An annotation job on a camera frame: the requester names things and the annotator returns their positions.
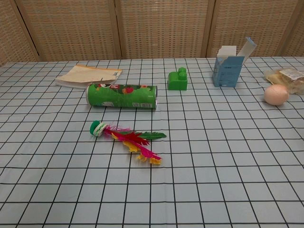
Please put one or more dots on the colourful feather shuttlecock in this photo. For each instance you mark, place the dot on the colourful feather shuttlecock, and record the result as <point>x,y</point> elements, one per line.
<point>123,136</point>

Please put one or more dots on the woven bamboo folding screen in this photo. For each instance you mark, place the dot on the woven bamboo folding screen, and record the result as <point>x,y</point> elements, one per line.
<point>152,28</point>

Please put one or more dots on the open blue carton box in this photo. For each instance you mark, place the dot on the open blue carton box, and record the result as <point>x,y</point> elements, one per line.
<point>228,71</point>

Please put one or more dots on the green chips can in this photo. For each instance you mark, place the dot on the green chips can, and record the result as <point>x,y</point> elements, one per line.
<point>121,97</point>

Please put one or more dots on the packaged bread snack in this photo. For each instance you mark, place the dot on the packaged bread snack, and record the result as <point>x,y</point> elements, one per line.
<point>288,77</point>

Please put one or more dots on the beige paper notepad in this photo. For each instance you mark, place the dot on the beige paper notepad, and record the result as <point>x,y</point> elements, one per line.
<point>88,76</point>

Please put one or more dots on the blue checkered tablecloth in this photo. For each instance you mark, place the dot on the blue checkered tablecloth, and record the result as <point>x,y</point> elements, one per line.
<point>190,166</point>

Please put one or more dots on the peach-coloured round ball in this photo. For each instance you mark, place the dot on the peach-coloured round ball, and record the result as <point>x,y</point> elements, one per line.
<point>276,94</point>

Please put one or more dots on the green toy building block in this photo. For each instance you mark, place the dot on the green toy building block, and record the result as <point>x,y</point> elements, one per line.
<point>177,81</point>

